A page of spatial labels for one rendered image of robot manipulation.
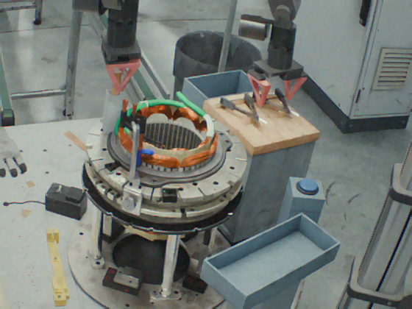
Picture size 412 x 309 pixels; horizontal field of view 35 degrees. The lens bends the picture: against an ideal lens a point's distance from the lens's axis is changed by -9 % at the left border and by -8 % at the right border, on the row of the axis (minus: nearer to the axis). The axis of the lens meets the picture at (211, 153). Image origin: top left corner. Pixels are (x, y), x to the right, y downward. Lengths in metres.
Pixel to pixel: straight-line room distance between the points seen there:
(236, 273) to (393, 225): 0.32
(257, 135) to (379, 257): 0.40
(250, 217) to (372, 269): 0.38
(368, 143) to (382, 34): 0.64
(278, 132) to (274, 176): 0.10
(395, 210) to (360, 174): 2.22
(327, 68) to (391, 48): 0.45
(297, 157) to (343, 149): 2.07
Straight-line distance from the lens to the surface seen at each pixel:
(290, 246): 1.32
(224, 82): 1.78
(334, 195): 3.31
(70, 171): 1.83
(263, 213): 1.66
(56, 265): 1.54
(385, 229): 1.34
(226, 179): 1.33
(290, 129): 1.59
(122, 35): 1.28
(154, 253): 1.61
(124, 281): 1.46
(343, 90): 3.76
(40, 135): 1.97
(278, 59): 1.56
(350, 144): 3.74
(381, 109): 3.87
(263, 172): 1.57
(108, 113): 1.38
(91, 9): 1.29
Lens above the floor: 1.86
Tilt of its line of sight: 33 degrees down
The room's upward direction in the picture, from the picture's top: 11 degrees clockwise
